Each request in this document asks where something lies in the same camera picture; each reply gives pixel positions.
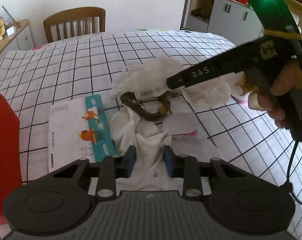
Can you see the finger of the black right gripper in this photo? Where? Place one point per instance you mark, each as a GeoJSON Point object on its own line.
{"type": "Point", "coordinates": [191, 76]}

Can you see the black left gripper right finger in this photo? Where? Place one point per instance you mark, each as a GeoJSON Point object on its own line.
{"type": "Point", "coordinates": [189, 169]}

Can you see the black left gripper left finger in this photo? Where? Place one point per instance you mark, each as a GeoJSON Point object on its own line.
{"type": "Point", "coordinates": [113, 168]}

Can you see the white tissue front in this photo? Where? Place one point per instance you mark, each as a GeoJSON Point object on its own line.
{"type": "Point", "coordinates": [149, 173]}

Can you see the white tissue sheet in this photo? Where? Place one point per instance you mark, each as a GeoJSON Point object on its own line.
{"type": "Point", "coordinates": [148, 81]}

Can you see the person's right hand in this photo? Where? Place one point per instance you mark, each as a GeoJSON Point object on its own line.
{"type": "Point", "coordinates": [283, 78]}

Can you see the pink white paper card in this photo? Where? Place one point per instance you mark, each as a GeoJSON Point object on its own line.
{"type": "Point", "coordinates": [180, 124]}

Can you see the white teal illustrated booklet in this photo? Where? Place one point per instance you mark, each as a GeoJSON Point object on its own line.
{"type": "Point", "coordinates": [78, 129]}

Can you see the checkered white tablecloth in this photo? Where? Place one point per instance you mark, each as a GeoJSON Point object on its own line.
{"type": "Point", "coordinates": [63, 204]}

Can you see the red box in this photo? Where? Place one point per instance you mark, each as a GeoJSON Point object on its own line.
{"type": "Point", "coordinates": [10, 172]}

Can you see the brown wooden chair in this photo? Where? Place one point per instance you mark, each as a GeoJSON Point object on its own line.
{"type": "Point", "coordinates": [75, 22]}

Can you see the wooden side cabinet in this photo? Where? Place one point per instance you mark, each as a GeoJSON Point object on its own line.
{"type": "Point", "coordinates": [22, 39]}

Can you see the grey wooden wall cabinet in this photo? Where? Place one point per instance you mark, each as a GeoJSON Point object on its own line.
{"type": "Point", "coordinates": [232, 19]}

